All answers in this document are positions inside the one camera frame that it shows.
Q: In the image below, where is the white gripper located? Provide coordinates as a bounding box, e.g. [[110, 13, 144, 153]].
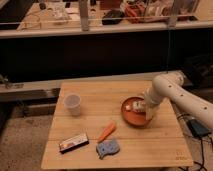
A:
[[144, 87, 164, 120]]

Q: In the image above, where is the white plastic bottle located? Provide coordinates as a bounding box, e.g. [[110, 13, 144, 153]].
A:
[[125, 101, 145, 113]]

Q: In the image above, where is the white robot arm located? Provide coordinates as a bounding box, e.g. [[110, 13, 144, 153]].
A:
[[144, 72, 213, 131]]

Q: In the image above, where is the orange ceramic bowl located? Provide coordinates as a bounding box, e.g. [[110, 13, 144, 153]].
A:
[[121, 97, 152, 127]]

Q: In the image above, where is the orange carrot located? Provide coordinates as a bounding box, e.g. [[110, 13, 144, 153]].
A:
[[97, 123, 116, 143]]

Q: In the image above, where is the black power adapter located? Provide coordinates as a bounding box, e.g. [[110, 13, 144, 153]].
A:
[[187, 119, 210, 138]]

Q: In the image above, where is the translucent plastic cup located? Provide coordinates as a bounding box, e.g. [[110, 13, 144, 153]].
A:
[[63, 94, 81, 116]]

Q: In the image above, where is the black and white box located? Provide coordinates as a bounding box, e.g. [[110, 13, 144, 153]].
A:
[[59, 133, 89, 154]]

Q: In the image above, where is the orange object on shelf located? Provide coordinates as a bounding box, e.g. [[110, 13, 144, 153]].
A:
[[125, 4, 145, 23]]

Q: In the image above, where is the black bag on shelf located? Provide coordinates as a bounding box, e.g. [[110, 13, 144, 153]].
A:
[[102, 9, 124, 25]]

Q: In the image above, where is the black cable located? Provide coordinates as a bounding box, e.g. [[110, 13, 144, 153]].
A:
[[178, 113, 213, 171]]

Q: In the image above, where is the metal rail beam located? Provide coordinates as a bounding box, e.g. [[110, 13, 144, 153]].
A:
[[0, 71, 165, 102]]

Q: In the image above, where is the metal shelf post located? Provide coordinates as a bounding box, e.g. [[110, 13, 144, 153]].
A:
[[79, 0, 89, 31]]

